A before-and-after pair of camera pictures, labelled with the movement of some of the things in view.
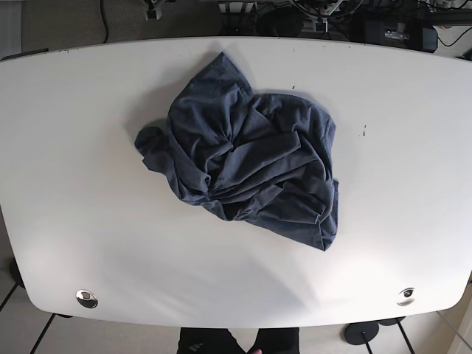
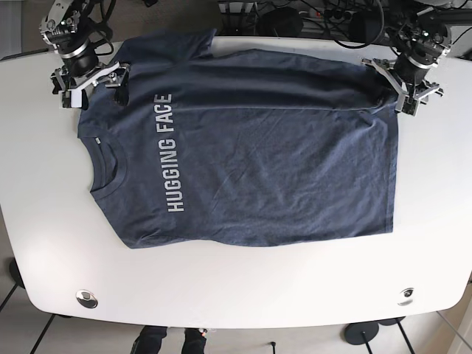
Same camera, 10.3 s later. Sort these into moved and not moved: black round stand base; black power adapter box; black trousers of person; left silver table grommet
Moved: black trousers of person
Not moved: left silver table grommet; black power adapter box; black round stand base
